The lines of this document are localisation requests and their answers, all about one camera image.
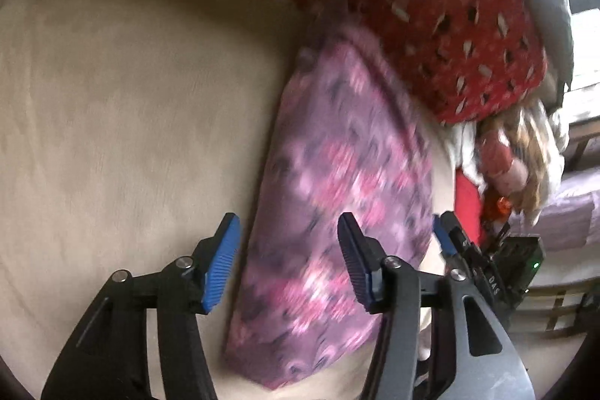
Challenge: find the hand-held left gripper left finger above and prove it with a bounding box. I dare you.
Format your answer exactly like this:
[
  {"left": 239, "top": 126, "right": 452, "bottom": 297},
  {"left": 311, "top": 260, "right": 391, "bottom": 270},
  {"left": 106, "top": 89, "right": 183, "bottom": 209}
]
[{"left": 41, "top": 213, "right": 242, "bottom": 400}]

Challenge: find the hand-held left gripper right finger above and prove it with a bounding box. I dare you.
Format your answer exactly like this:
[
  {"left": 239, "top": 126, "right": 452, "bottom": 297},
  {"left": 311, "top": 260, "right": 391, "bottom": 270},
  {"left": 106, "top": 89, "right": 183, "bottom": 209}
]
[{"left": 337, "top": 213, "right": 537, "bottom": 400}]

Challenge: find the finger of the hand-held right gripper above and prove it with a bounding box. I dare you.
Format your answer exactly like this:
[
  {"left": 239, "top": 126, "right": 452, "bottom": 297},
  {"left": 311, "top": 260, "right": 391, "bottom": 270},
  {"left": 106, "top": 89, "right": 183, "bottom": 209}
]
[{"left": 432, "top": 210, "right": 483, "bottom": 276}]

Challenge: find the purple floral shirt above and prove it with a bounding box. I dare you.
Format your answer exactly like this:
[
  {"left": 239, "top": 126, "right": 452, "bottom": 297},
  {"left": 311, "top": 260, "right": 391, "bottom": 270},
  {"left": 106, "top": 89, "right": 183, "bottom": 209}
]
[{"left": 222, "top": 1, "right": 435, "bottom": 391}]

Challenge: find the red plush cushion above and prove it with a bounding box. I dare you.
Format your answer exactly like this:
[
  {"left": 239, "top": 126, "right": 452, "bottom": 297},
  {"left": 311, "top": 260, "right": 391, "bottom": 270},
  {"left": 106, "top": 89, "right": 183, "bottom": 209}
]
[{"left": 452, "top": 170, "right": 486, "bottom": 247}]

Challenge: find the lilac bedsheet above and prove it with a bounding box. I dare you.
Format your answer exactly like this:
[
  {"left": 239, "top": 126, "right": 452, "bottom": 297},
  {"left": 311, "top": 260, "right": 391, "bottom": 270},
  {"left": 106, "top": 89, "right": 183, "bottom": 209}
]
[{"left": 508, "top": 170, "right": 600, "bottom": 254}]

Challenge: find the white crumpled cloth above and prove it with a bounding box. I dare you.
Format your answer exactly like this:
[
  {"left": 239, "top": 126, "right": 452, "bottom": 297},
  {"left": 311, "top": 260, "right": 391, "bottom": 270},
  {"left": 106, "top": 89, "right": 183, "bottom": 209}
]
[{"left": 443, "top": 119, "right": 485, "bottom": 186}]

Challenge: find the pink plush toy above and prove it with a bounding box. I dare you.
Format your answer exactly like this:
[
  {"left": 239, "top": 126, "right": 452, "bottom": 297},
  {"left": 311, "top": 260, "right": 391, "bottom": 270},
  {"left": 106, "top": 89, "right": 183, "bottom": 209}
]
[{"left": 478, "top": 133, "right": 531, "bottom": 195}]

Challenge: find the beige fleece blanket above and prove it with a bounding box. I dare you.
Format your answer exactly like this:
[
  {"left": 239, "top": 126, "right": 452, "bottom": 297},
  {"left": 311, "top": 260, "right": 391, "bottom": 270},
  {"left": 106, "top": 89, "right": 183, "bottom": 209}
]
[{"left": 0, "top": 0, "right": 470, "bottom": 400}]

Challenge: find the dark framed window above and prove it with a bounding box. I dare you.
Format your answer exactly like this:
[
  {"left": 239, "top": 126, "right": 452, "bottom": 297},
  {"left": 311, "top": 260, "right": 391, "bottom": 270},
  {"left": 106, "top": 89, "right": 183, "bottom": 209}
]
[{"left": 534, "top": 0, "right": 600, "bottom": 124}]

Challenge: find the wooden furniture frame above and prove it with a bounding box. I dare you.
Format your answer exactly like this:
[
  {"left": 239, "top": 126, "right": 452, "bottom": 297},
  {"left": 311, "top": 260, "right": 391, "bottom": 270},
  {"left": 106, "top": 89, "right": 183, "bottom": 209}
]
[{"left": 516, "top": 119, "right": 600, "bottom": 337}]

